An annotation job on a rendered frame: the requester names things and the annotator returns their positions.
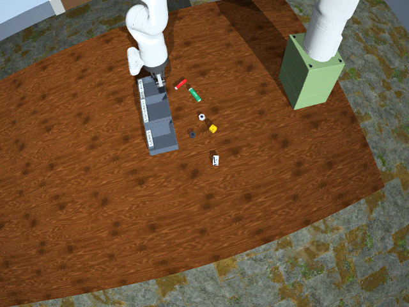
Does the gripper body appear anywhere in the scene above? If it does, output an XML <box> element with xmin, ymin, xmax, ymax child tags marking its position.
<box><xmin>143</xmin><ymin>55</ymin><xmax>169</xmax><ymax>79</ymax></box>

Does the green aa battery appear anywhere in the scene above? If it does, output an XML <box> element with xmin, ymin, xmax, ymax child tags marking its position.
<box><xmin>189</xmin><ymin>88</ymin><xmax>201</xmax><ymax>102</ymax></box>

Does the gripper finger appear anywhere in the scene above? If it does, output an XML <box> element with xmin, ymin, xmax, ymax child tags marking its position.
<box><xmin>151</xmin><ymin>69</ymin><xmax>166</xmax><ymax>88</ymax></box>

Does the yellow die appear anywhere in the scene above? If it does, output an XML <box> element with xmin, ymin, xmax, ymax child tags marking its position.
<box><xmin>209</xmin><ymin>125</ymin><xmax>217</xmax><ymax>133</ymax></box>

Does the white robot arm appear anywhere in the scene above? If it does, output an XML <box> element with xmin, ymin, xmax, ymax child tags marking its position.
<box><xmin>125</xmin><ymin>0</ymin><xmax>359</xmax><ymax>75</ymax></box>

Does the grey rack of labelled bins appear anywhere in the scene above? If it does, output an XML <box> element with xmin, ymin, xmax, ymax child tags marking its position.
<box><xmin>137</xmin><ymin>75</ymin><xmax>179</xmax><ymax>155</ymax></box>

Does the red battery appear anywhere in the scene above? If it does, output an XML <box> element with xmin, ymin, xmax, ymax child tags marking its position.
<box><xmin>174</xmin><ymin>79</ymin><xmax>187</xmax><ymax>90</ymax></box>

